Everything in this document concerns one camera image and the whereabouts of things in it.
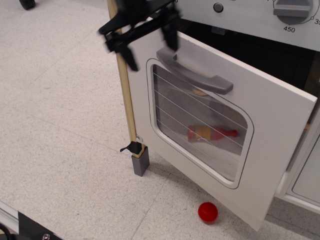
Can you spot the red plastic ball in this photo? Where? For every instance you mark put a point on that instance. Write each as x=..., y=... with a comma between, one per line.
x=208, y=212

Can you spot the white oven door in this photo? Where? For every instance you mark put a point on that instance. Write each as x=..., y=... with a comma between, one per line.
x=229, y=127

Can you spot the grey oven door handle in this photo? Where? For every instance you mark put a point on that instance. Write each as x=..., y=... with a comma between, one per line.
x=215, y=84

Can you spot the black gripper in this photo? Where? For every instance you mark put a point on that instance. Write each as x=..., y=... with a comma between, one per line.
x=137, y=18

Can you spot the red toy ketchup bottle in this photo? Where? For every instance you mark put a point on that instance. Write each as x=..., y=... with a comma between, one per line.
x=209, y=133

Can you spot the white toy kitchen cabinet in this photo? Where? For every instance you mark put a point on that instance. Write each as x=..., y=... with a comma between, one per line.
x=249, y=31

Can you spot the aluminium frame rail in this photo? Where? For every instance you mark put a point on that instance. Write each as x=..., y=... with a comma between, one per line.
x=9, y=217

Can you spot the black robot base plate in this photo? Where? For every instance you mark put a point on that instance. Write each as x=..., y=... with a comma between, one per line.
x=31, y=230

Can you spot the black tape strip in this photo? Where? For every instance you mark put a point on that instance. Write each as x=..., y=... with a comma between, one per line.
x=134, y=147

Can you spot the wooden spatula inside oven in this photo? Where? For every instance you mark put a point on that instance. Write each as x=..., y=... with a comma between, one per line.
x=198, y=92

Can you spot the white cupboard door right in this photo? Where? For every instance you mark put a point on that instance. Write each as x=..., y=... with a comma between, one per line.
x=307, y=184

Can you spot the black caster wheel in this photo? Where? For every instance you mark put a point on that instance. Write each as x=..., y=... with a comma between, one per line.
x=27, y=4

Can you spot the grey round oven knob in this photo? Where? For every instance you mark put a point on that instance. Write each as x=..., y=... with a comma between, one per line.
x=292, y=12

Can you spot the small grey push button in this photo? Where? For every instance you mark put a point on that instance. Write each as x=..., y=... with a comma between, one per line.
x=218, y=7

